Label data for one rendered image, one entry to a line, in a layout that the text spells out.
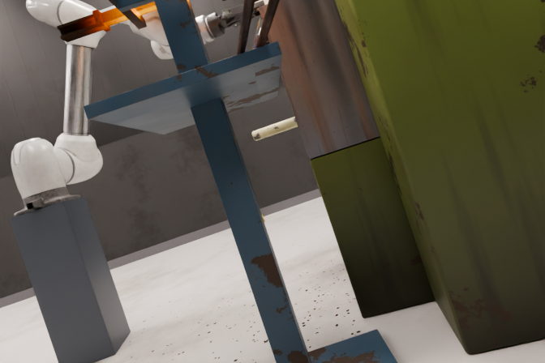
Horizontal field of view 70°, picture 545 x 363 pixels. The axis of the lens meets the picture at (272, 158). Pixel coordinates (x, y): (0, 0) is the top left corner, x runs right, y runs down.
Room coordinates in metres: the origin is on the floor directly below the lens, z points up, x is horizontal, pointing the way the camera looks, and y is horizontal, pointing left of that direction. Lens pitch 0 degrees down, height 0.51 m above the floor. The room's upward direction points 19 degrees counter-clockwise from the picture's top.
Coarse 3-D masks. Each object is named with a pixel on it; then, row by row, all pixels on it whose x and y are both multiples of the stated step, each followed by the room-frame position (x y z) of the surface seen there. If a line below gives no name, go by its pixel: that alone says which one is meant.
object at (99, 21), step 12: (96, 12) 0.87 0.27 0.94; (108, 12) 0.88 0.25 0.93; (120, 12) 0.87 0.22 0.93; (144, 12) 0.90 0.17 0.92; (72, 24) 0.88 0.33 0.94; (84, 24) 0.88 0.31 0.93; (96, 24) 0.88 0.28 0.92; (108, 24) 0.89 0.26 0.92; (60, 36) 0.88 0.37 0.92; (72, 36) 0.89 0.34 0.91
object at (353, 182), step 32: (320, 160) 1.07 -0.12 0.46; (352, 160) 1.06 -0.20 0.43; (384, 160) 1.04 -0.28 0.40; (320, 192) 1.08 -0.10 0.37; (352, 192) 1.06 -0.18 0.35; (384, 192) 1.05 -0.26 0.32; (352, 224) 1.07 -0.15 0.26; (384, 224) 1.05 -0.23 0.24; (352, 256) 1.07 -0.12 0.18; (384, 256) 1.06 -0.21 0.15; (416, 256) 1.04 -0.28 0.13; (384, 288) 1.06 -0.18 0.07; (416, 288) 1.05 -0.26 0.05
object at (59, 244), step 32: (32, 224) 1.42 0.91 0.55; (64, 224) 1.43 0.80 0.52; (32, 256) 1.42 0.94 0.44; (64, 256) 1.43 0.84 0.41; (96, 256) 1.54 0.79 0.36; (64, 288) 1.42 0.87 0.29; (96, 288) 1.45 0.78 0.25; (64, 320) 1.42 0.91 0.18; (96, 320) 1.43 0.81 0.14; (64, 352) 1.42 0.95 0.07; (96, 352) 1.43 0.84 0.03
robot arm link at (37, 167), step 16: (16, 144) 1.48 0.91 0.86; (32, 144) 1.48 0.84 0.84; (48, 144) 1.52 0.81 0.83; (16, 160) 1.45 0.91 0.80; (32, 160) 1.45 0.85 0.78; (48, 160) 1.49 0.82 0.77; (64, 160) 1.56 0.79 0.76; (16, 176) 1.45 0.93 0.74; (32, 176) 1.45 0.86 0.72; (48, 176) 1.47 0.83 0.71; (64, 176) 1.54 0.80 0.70; (32, 192) 1.45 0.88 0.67
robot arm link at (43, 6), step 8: (32, 0) 1.44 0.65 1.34; (40, 0) 1.43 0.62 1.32; (48, 0) 1.42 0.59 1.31; (56, 0) 1.42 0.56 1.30; (32, 8) 1.45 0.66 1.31; (40, 8) 1.43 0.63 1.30; (48, 8) 1.42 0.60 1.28; (56, 8) 1.41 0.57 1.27; (40, 16) 1.45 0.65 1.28; (48, 16) 1.43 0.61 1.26; (56, 16) 1.42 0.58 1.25; (56, 24) 1.46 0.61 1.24
